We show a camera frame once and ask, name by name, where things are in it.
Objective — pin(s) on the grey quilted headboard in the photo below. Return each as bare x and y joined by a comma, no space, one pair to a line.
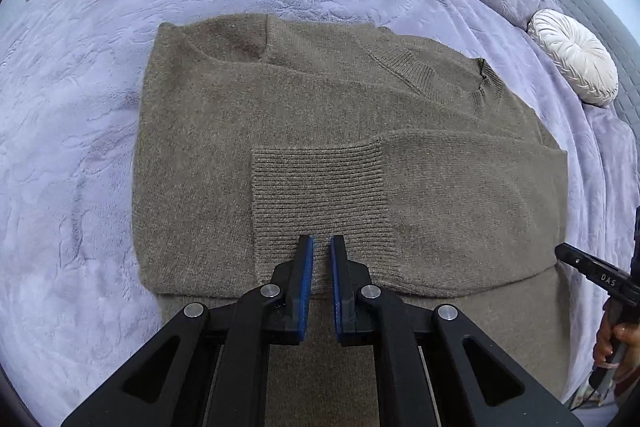
597,16

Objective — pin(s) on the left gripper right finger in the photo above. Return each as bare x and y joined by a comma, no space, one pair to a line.
433,367

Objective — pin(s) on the cream round pleated cushion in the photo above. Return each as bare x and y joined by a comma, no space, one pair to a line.
582,59

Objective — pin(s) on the brown knit sweater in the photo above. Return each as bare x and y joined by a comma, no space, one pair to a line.
255,131

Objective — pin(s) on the lavender embossed bed blanket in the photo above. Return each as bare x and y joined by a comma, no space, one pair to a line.
72,305

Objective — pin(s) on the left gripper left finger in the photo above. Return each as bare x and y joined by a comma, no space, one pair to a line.
208,366

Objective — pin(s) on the person right hand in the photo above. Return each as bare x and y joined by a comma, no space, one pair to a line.
627,373

